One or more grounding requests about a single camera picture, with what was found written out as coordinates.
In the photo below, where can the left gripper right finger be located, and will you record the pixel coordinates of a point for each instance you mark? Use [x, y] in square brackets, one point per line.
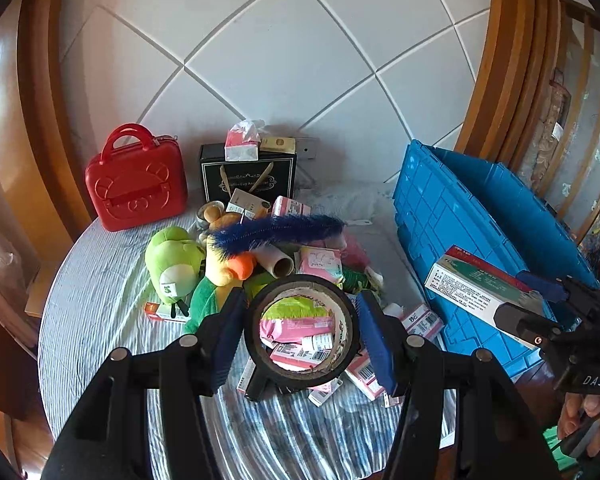
[496, 435]

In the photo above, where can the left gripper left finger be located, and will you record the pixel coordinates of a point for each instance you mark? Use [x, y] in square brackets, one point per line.
[107, 435]

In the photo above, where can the red green white box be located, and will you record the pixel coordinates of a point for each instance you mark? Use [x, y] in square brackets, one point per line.
[466, 290]

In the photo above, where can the black tape roll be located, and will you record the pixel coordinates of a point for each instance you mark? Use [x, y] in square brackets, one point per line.
[317, 362]

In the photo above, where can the pink white tissue pack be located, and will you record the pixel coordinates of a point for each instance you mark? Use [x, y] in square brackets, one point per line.
[361, 373]
[422, 321]

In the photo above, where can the person's right hand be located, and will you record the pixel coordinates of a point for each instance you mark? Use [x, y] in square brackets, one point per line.
[579, 425]

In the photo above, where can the red white medicine box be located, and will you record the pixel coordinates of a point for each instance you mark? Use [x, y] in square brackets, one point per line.
[165, 312]

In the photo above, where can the light green plush toy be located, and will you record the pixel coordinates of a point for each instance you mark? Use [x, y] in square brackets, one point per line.
[174, 262]

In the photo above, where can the yellow green duck plush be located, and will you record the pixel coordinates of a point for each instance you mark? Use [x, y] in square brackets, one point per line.
[221, 276]

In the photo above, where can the green pink sanitary pad pack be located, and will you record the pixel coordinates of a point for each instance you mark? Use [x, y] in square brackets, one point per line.
[291, 319]

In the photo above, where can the cardboard tube roll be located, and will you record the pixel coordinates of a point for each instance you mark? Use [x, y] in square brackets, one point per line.
[274, 261]

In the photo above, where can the blue fuzzy duster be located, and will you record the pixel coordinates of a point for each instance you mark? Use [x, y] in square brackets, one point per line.
[249, 235]

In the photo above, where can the pink floral tissue pack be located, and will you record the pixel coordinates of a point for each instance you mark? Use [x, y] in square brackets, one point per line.
[322, 262]

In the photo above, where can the red plastic toy suitcase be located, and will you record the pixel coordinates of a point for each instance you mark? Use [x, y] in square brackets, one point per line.
[136, 179]

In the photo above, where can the blue plastic storage crate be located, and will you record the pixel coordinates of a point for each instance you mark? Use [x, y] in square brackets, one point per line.
[444, 199]

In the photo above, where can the black gift box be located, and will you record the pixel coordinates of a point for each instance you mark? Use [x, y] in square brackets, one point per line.
[270, 176]

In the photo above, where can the red white tissue packet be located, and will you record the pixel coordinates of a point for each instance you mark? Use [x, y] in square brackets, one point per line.
[242, 142]

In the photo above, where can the rolled patterned carpet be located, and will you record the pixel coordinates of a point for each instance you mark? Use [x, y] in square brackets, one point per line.
[547, 133]

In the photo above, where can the gold small box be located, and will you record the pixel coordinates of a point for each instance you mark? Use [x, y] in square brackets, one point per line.
[278, 144]

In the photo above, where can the wall socket plate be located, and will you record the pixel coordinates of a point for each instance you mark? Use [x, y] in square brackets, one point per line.
[307, 148]

